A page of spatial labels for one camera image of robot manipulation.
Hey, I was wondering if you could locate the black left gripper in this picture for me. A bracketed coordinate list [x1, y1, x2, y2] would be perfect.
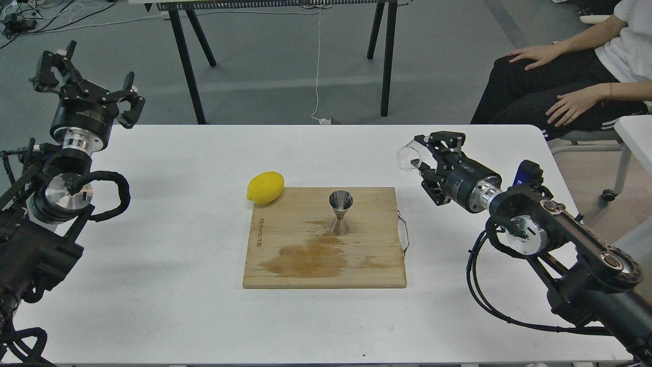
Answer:
[30, 40, 145, 152]

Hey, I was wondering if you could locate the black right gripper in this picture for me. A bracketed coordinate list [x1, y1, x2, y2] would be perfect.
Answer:
[414, 132, 502, 213]

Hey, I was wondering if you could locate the clear glass cup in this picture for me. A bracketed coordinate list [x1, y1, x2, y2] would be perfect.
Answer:
[396, 144, 422, 171]

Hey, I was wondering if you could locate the steel double jigger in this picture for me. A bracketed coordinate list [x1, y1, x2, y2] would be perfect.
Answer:
[329, 190, 354, 237]

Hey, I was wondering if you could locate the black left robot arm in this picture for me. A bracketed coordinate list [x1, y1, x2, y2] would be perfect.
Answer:
[1, 41, 145, 366]

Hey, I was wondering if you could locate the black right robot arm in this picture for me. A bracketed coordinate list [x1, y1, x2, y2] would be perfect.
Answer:
[396, 132, 651, 366]

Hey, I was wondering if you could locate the person left hand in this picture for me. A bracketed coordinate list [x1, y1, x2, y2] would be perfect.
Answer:
[546, 83, 612, 127]

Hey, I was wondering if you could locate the person right hand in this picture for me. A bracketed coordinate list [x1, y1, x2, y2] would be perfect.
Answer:
[506, 43, 566, 70]

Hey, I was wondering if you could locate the black legged background table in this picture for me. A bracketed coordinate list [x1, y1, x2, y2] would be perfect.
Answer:
[127, 0, 408, 125]

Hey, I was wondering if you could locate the seated person white shirt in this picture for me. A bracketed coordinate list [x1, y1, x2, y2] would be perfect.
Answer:
[471, 1, 651, 140]

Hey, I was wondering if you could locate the wooden cutting board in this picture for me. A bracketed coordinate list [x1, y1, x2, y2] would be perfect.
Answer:
[242, 187, 407, 290]

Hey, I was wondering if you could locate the yellow lemon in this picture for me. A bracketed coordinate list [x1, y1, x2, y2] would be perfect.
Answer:
[246, 171, 284, 205]

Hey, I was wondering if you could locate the white side table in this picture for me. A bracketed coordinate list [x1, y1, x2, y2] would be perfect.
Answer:
[601, 115, 651, 202]

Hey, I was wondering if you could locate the floor cable bundle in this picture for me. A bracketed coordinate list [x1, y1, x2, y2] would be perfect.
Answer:
[0, 0, 118, 51]

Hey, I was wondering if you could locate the white hanging cable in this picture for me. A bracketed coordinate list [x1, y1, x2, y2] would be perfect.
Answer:
[311, 5, 332, 124]

